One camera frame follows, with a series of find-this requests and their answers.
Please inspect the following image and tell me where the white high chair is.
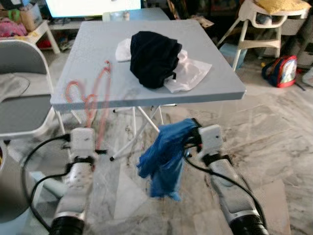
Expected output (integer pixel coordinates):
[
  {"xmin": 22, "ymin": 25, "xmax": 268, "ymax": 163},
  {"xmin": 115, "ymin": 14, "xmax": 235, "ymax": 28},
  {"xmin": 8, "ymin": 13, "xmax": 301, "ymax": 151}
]
[{"xmin": 217, "ymin": 0, "xmax": 313, "ymax": 71}]

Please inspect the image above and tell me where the black garment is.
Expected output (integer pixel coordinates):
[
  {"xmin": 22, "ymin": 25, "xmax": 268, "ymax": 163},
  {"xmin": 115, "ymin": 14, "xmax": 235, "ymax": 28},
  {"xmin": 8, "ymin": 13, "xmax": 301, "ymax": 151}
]
[{"xmin": 130, "ymin": 31, "xmax": 183, "ymax": 90}]

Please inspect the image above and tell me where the red blue backpack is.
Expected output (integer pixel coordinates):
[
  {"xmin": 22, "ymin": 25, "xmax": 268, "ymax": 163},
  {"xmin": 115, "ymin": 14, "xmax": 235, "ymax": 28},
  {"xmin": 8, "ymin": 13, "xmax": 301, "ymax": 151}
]
[{"xmin": 262, "ymin": 55, "xmax": 299, "ymax": 89}]

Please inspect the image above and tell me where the white garment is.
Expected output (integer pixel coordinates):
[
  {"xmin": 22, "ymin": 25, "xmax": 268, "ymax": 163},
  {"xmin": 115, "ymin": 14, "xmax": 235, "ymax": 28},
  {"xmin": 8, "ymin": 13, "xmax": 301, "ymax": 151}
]
[{"xmin": 115, "ymin": 38, "xmax": 213, "ymax": 94}]

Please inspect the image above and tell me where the television screen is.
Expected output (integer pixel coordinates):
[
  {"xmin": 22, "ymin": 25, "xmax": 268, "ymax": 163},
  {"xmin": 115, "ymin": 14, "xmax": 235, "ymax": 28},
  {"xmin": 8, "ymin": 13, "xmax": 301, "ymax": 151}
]
[{"xmin": 45, "ymin": 0, "xmax": 142, "ymax": 19}]

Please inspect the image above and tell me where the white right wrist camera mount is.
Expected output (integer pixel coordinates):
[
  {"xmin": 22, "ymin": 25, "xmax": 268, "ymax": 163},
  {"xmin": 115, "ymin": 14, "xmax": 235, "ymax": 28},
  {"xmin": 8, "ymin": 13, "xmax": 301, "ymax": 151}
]
[{"xmin": 198, "ymin": 124, "xmax": 224, "ymax": 156}]

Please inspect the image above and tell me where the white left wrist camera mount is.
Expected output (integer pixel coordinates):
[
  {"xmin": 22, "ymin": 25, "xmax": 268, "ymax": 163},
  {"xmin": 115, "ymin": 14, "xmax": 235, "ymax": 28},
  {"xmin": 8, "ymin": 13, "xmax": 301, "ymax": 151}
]
[{"xmin": 70, "ymin": 127, "xmax": 97, "ymax": 160}]

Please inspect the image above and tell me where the grey folding table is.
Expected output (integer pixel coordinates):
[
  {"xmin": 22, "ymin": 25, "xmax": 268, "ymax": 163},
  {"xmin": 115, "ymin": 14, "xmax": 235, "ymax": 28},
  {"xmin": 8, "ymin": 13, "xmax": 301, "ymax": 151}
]
[{"xmin": 50, "ymin": 20, "xmax": 246, "ymax": 162}]

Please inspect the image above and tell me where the grey folding chair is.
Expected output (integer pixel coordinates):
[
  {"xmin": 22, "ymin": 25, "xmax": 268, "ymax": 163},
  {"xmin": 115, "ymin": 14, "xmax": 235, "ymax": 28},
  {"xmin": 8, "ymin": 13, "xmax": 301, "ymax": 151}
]
[{"xmin": 0, "ymin": 39, "xmax": 67, "ymax": 140}]

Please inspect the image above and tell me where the white low shelf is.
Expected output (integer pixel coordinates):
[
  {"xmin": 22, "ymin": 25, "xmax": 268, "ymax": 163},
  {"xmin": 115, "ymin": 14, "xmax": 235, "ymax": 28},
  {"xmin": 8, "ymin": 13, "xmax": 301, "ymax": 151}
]
[{"xmin": 27, "ymin": 21, "xmax": 62, "ymax": 54}]

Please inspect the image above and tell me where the pink toy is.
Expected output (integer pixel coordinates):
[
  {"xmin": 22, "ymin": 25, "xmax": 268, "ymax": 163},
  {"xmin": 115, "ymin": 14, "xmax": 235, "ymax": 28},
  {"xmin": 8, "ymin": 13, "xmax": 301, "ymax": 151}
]
[{"xmin": 0, "ymin": 19, "xmax": 27, "ymax": 39}]

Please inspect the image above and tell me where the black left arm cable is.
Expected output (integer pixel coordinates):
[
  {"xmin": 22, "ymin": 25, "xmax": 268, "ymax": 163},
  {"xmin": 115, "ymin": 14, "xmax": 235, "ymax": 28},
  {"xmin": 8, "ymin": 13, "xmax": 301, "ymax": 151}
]
[{"xmin": 21, "ymin": 135, "xmax": 71, "ymax": 232}]

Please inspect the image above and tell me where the pale blue storage box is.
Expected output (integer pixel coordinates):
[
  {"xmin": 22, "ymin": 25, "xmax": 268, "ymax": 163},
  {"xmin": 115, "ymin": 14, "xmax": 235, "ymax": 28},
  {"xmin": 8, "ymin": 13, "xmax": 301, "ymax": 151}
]
[{"xmin": 220, "ymin": 43, "xmax": 247, "ymax": 69}]

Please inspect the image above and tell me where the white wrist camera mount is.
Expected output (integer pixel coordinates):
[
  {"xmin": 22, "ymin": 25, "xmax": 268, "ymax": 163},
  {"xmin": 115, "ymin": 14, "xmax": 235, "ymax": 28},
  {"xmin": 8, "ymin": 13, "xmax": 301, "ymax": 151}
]
[
  {"xmin": 70, "ymin": 127, "xmax": 97, "ymax": 160},
  {"xmin": 198, "ymin": 124, "xmax": 224, "ymax": 156}
]

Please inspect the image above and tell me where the small pale blue table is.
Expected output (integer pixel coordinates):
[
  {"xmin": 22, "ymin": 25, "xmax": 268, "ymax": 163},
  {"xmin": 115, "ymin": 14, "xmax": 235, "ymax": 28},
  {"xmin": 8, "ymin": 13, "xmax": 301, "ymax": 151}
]
[{"xmin": 102, "ymin": 7, "xmax": 171, "ymax": 23}]

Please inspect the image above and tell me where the cardboard box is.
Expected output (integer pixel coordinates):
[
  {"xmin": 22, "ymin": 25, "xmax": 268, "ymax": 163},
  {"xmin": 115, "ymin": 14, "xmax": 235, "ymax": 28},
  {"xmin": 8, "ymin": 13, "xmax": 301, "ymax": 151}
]
[{"xmin": 20, "ymin": 4, "xmax": 44, "ymax": 31}]

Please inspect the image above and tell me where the yellow cushion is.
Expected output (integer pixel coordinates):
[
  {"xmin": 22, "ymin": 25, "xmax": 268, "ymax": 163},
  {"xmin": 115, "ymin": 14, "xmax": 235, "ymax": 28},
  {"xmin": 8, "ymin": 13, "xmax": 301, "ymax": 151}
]
[{"xmin": 254, "ymin": 0, "xmax": 311, "ymax": 14}]

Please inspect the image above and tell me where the blue garment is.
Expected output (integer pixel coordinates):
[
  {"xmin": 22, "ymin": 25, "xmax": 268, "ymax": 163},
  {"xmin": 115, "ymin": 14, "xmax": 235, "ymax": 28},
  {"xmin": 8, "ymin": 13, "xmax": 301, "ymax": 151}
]
[{"xmin": 137, "ymin": 118, "xmax": 199, "ymax": 201}]

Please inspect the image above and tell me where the red plastic hanger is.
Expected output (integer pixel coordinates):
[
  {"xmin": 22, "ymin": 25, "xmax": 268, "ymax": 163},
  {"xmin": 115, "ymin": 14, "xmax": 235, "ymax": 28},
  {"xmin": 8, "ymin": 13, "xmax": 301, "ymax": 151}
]
[{"xmin": 65, "ymin": 60, "xmax": 112, "ymax": 152}]

